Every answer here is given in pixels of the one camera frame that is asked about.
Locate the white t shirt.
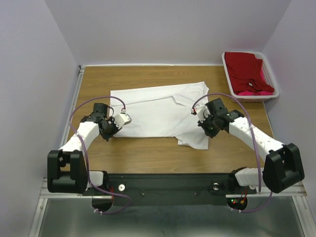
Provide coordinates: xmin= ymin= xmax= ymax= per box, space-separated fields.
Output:
xmin=110 ymin=81 xmax=209 ymax=150

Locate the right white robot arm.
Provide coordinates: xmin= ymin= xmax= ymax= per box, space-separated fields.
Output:
xmin=191 ymin=98 xmax=305 ymax=193

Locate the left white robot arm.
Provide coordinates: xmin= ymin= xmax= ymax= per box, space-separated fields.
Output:
xmin=47 ymin=103 xmax=119 ymax=194

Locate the pink t shirt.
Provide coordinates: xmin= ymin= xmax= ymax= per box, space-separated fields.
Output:
xmin=238 ymin=68 xmax=273 ymax=96

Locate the white plastic basket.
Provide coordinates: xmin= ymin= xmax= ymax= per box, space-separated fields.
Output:
xmin=222 ymin=51 xmax=279 ymax=102

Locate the red t shirt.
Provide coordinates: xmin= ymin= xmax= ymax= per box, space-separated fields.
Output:
xmin=224 ymin=52 xmax=275 ymax=95

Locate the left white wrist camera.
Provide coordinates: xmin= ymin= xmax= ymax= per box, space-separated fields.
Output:
xmin=114 ymin=113 xmax=132 ymax=129

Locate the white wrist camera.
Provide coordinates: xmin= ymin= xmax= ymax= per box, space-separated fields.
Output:
xmin=195 ymin=104 xmax=210 ymax=123
xmin=114 ymin=113 xmax=132 ymax=129

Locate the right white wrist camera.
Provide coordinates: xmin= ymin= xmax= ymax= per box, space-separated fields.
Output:
xmin=195 ymin=104 xmax=210 ymax=123

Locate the aluminium left rail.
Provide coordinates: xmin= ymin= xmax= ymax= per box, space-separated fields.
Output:
xmin=56 ymin=65 xmax=85 ymax=150

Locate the aluminium rail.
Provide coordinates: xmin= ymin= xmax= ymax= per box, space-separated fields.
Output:
xmin=56 ymin=65 xmax=85 ymax=150
xmin=39 ymin=175 xmax=307 ymax=198

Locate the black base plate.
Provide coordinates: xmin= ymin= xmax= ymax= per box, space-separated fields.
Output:
xmin=93 ymin=173 xmax=256 ymax=206

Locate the aluminium front rail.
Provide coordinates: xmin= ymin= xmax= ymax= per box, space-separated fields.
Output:
xmin=39 ymin=175 xmax=307 ymax=198

